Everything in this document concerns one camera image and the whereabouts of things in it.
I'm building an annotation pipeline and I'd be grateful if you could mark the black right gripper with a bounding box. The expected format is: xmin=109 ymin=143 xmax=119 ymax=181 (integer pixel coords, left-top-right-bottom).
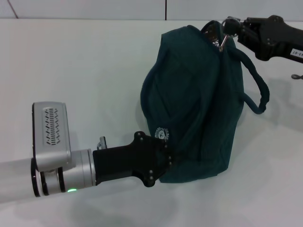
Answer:
xmin=223 ymin=15 xmax=303 ymax=63

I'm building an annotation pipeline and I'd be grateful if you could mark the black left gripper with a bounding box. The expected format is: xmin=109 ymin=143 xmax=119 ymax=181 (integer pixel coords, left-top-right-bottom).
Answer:
xmin=92 ymin=130 xmax=173 ymax=189

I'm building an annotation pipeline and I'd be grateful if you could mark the dark teal lunch bag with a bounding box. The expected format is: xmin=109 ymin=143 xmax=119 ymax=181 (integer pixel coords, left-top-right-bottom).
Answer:
xmin=139 ymin=19 xmax=271 ymax=185

